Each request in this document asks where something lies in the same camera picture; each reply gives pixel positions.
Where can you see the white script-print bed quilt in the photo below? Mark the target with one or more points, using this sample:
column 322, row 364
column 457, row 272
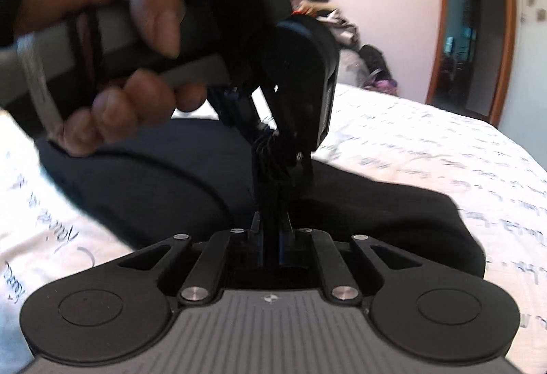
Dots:
column 499, row 189

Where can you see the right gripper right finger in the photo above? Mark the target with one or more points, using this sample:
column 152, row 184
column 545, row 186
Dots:
column 308, row 259

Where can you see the wooden door frame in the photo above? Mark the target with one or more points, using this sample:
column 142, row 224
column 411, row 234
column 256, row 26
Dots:
column 474, row 57

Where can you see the black pants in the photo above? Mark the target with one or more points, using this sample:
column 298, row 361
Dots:
column 193, row 176

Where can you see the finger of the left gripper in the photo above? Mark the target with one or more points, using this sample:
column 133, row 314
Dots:
column 295, row 171
column 238, row 110

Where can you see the pile of dark clothes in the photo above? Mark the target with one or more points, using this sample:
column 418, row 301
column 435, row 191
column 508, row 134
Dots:
column 329, row 14

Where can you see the grey stuffed bag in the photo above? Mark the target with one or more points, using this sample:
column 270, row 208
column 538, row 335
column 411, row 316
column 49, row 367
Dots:
column 352, row 70

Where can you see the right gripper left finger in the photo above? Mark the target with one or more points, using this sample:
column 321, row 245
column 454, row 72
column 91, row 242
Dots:
column 226, row 249

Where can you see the person's left hand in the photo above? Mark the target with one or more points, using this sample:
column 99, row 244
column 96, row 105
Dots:
column 145, row 99

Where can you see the black jacket on pile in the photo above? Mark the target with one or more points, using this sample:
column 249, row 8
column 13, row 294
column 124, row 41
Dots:
column 375, row 62

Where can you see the purple plastic bag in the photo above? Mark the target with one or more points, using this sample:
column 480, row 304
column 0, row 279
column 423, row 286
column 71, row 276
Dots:
column 385, row 86

